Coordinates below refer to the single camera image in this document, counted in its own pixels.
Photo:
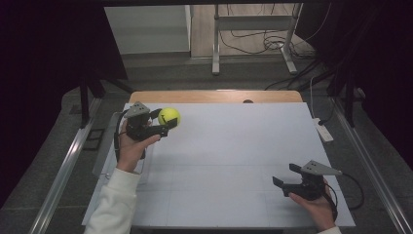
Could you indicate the white power strip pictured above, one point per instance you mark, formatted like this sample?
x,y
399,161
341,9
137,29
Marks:
x,y
323,131

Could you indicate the clear plastic box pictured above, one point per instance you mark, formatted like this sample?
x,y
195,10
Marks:
x,y
104,156

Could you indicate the white metal desk frame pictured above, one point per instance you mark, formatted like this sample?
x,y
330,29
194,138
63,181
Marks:
x,y
253,22

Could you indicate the black floor plate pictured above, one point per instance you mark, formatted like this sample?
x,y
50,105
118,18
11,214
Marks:
x,y
94,139

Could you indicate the yellow tennis ball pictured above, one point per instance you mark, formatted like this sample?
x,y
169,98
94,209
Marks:
x,y
170,113

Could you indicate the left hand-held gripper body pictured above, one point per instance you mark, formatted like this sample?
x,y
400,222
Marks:
x,y
139,128

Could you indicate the white board sheet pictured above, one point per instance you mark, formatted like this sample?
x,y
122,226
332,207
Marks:
x,y
220,156

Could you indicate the aluminium rail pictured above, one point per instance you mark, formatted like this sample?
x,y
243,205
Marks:
x,y
373,169
65,162

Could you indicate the black metal stand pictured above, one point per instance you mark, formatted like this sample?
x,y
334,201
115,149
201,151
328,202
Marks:
x,y
84,104
349,104

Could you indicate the person's right hand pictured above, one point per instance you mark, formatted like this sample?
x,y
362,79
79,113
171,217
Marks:
x,y
319,209

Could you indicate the person's left hand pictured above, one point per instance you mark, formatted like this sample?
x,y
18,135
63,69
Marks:
x,y
131,152

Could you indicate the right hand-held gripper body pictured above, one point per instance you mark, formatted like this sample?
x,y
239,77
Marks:
x,y
311,187

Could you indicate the dark curtain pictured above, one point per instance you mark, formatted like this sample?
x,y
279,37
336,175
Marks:
x,y
383,65
39,65

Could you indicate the white cabinet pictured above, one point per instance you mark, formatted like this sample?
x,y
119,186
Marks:
x,y
146,29

